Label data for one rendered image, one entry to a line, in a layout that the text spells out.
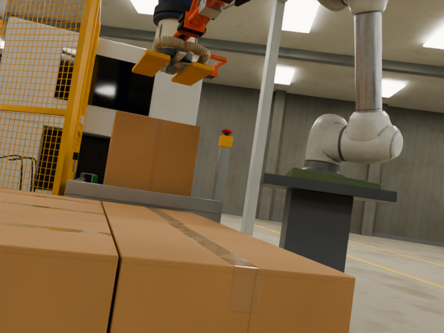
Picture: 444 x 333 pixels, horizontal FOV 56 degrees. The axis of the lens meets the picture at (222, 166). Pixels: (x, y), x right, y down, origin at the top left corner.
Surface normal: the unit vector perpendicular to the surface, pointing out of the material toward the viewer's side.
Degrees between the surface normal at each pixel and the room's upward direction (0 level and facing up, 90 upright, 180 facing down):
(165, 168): 90
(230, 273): 90
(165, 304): 90
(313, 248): 90
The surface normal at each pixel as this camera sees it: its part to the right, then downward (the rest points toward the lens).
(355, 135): -0.75, 0.08
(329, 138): -0.64, -0.17
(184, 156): 0.28, -0.02
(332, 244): -0.06, -0.07
